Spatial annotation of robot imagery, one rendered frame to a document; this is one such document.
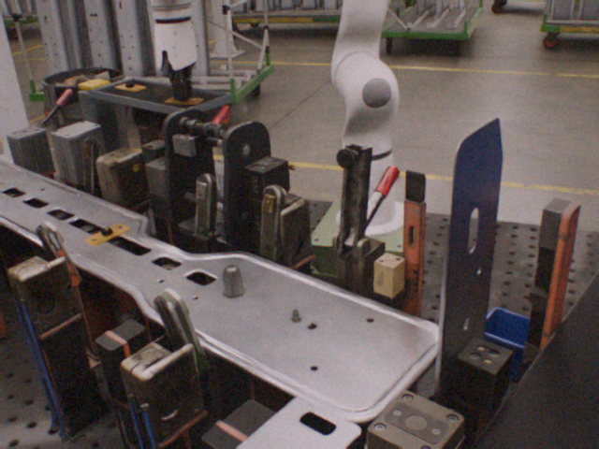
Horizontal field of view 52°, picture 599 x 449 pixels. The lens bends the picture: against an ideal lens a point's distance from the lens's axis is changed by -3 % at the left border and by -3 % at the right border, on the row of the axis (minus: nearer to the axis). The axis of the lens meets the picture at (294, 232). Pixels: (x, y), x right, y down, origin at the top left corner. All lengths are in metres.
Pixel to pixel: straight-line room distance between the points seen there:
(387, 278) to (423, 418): 0.30
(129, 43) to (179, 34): 4.29
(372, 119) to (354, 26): 0.21
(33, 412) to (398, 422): 0.84
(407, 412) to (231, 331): 0.32
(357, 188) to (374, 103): 0.46
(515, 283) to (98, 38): 4.77
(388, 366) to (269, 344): 0.17
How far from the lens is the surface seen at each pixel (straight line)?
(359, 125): 1.44
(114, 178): 1.38
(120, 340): 0.95
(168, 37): 1.37
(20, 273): 1.08
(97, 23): 5.79
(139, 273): 1.09
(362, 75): 1.38
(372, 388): 0.80
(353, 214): 0.96
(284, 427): 0.76
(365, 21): 1.43
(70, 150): 1.50
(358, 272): 0.98
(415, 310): 0.98
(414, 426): 0.67
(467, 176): 0.61
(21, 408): 1.36
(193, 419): 0.89
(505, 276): 1.62
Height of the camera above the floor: 1.53
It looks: 28 degrees down
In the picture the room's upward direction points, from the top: 4 degrees counter-clockwise
